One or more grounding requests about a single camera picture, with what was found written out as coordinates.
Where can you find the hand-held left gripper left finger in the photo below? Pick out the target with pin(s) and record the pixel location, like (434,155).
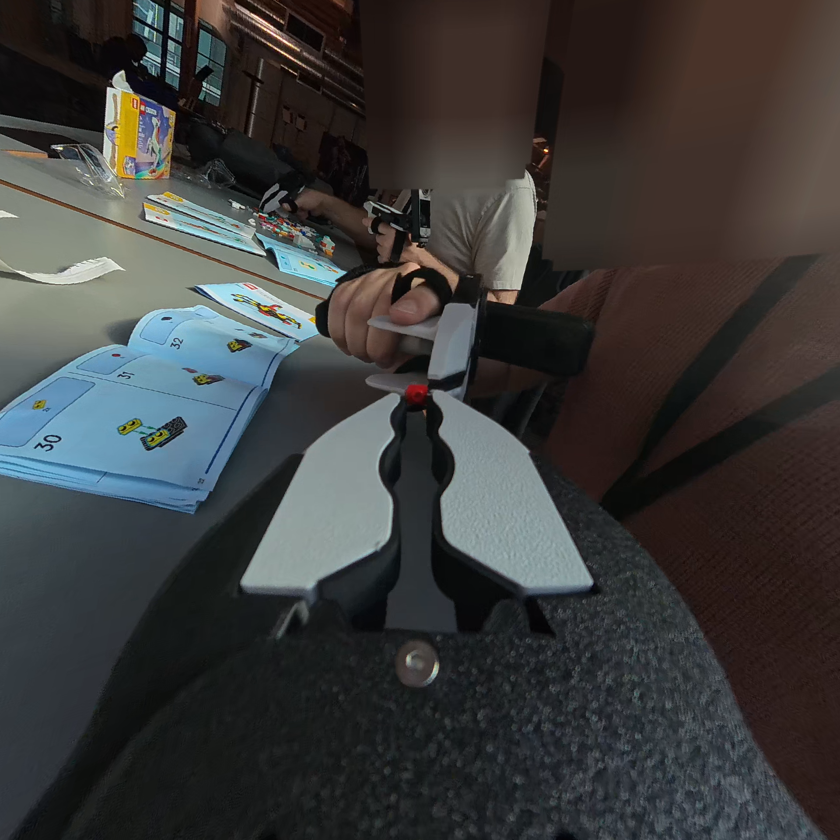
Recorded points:
(328,505)

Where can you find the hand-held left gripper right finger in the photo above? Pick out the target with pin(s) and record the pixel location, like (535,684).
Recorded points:
(512,505)

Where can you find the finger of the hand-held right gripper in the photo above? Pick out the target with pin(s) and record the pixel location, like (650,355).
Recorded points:
(400,382)
(410,327)

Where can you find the small red toy brick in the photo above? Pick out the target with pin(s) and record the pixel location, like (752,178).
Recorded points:
(415,393)

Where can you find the grey desk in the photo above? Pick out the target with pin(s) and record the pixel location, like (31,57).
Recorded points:
(98,577)

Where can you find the person's right hand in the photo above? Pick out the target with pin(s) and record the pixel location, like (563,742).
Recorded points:
(361,308)

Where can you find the pile of colourful toy bricks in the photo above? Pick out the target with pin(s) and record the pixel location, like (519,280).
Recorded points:
(295,233)

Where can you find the closed blue instruction booklet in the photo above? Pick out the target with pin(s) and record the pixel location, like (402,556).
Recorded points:
(262,312)

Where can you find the open blue instruction booklet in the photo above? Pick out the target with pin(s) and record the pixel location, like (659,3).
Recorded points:
(151,407)

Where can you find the person's brown striped sweater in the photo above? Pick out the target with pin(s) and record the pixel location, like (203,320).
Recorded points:
(722,558)

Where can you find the clear plastic bag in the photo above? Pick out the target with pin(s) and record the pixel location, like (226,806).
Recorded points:
(92,167)
(216,174)

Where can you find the metal pole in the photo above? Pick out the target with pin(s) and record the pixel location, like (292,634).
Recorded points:
(254,98)

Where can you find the yellow white toy box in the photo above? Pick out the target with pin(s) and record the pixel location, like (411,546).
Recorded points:
(141,134)

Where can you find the white torn paper strip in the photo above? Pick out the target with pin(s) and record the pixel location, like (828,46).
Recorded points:
(65,270)

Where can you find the paned window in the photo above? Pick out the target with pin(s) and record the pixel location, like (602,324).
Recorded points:
(177,46)

